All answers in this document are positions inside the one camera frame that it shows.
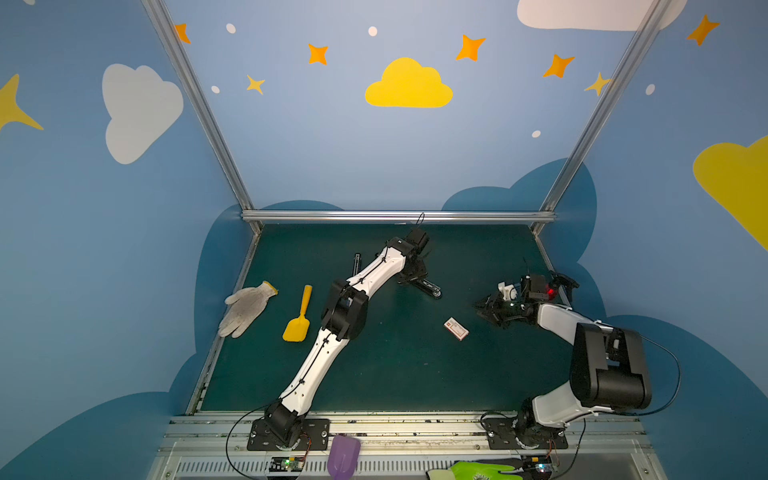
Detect aluminium front rail bed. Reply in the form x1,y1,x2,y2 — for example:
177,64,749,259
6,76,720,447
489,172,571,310
147,411,666,479

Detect aluminium frame right post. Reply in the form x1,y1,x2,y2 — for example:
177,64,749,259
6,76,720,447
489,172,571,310
531,0,673,237

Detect green work glove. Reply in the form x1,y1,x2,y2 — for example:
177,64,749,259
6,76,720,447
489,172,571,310
426,461,523,480

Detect black stapler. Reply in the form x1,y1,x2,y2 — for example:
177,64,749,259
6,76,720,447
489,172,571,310
410,278,442,299

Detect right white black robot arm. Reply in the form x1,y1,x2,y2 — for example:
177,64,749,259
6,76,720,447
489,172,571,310
475,292,652,444

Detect green circuit board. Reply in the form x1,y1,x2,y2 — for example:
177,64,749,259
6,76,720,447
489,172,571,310
268,456,305,473
520,456,554,480

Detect white knit work glove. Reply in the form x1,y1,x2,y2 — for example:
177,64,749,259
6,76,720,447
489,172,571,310
218,281,278,338

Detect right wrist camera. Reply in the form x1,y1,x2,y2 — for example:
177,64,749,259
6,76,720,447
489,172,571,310
521,274,551,302

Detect yellow plastic scoop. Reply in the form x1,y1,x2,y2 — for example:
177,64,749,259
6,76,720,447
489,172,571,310
282,285,313,343

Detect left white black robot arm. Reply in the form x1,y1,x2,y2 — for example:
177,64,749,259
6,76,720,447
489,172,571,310
263,227,429,448

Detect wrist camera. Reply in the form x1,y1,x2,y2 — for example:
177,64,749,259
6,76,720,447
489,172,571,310
521,274,551,302
405,227,429,254

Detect red white staple box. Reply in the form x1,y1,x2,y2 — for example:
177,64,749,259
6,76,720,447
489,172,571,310
444,317,469,341

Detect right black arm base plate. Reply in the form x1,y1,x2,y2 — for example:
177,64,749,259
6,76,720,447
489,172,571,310
480,417,568,450

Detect right green circuit board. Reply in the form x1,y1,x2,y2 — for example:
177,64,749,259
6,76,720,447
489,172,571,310
520,456,554,480

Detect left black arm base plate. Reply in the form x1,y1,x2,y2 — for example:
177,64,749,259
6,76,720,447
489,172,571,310
246,418,330,451

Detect aluminium frame post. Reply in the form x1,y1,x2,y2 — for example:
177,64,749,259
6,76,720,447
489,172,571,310
531,0,673,237
141,0,254,214

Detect aluminium frame rear crossbar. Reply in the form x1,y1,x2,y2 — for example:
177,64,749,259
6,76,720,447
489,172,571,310
241,209,556,224

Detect left green circuit board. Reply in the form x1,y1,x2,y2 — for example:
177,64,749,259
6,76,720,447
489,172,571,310
268,456,305,473

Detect red spray bottle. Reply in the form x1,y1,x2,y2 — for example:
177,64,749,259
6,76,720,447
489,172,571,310
546,270,580,304

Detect aluminium frame left post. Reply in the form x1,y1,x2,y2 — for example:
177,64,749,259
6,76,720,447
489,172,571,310
141,0,254,214

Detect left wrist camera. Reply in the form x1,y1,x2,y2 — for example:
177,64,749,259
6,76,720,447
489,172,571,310
405,227,429,254

